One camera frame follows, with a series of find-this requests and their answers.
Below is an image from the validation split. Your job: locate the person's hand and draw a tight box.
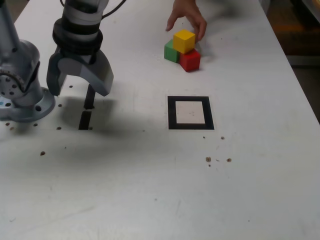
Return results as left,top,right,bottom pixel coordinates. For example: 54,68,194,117
166,0,208,42

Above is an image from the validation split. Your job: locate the black tape strip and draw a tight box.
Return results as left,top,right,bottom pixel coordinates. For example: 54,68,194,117
78,84,96,131

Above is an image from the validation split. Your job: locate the green cube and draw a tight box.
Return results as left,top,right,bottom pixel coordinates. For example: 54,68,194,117
163,39,181,63

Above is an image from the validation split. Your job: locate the black tape square outline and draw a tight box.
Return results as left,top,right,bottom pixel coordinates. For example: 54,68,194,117
167,95,215,131

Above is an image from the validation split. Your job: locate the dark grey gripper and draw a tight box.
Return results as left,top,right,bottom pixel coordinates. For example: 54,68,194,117
46,47,115,98

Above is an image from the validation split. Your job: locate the red cube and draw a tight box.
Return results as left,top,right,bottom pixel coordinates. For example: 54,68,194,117
179,48,202,73

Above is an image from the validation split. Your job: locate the brown wooden furniture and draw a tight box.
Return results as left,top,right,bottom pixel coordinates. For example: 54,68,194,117
259,0,320,56

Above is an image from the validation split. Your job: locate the yellow cube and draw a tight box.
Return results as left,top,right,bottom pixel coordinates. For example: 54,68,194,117
172,29,196,54

